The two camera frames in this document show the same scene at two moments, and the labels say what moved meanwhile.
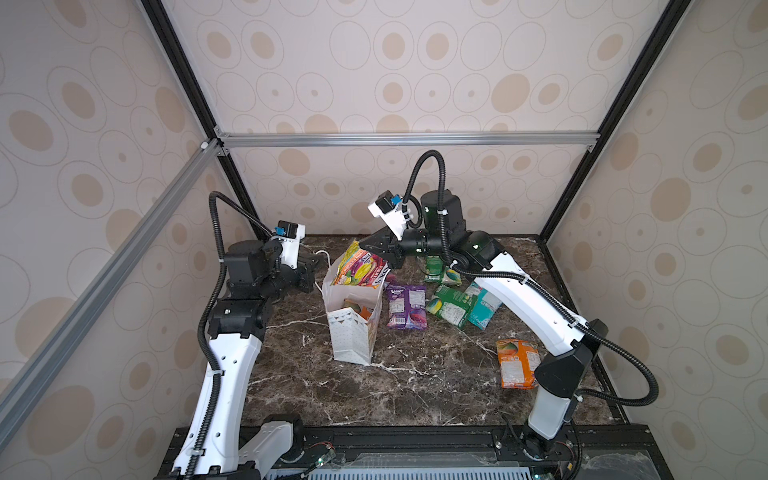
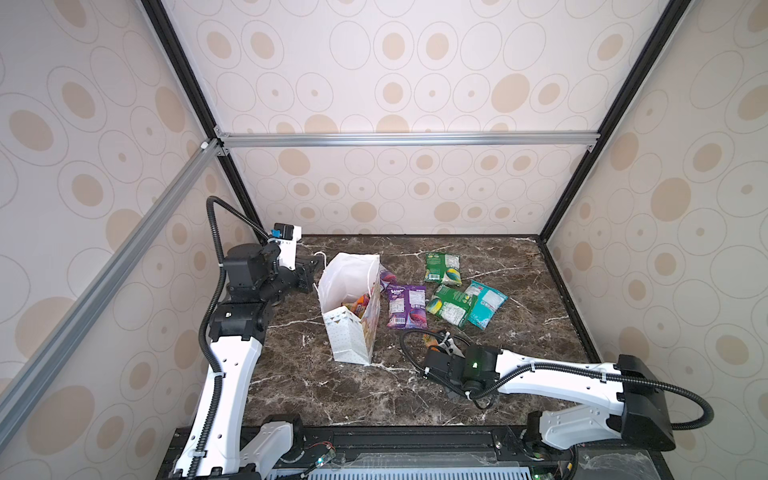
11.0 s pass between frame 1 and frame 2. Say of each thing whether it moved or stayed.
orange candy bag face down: moved
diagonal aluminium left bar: stayed
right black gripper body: moved
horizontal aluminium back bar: stayed
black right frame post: stayed
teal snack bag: stayed
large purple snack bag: stayed
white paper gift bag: stayed
